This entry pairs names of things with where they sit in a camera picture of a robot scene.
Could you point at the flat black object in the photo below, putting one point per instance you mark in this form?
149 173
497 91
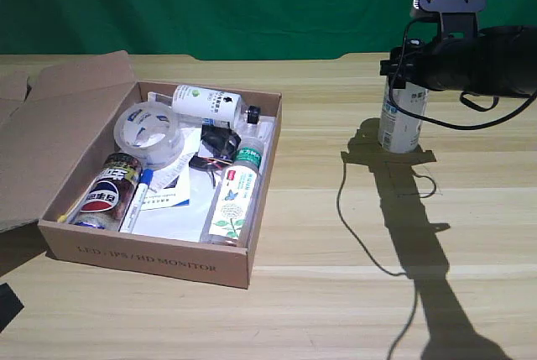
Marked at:
9 307

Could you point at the brown cardboard box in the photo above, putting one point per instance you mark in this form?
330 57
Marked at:
126 259

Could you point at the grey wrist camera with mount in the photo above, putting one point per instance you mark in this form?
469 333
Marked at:
449 3

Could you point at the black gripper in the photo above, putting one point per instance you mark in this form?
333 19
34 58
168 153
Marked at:
444 64

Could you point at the clear adhesive tape roll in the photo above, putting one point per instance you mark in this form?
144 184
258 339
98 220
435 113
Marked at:
147 133

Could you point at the Pepsi cola bottle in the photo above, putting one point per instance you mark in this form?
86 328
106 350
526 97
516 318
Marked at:
107 196

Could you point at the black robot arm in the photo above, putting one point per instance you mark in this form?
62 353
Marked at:
509 60

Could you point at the white bottle with lychee print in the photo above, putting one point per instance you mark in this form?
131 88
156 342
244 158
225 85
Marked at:
398 129

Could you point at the clear bottle with butterfly label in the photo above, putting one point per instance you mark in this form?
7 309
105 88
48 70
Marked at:
233 200

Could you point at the green backdrop cloth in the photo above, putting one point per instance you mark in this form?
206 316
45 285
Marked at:
210 3

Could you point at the white marker with blue cap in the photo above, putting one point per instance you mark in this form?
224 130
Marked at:
136 200

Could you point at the white paper leaflet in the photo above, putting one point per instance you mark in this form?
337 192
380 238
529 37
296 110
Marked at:
170 184

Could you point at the clear plastic bag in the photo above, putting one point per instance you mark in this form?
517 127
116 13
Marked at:
197 217

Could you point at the white bottle with green logo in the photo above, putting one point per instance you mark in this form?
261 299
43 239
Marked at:
205 102

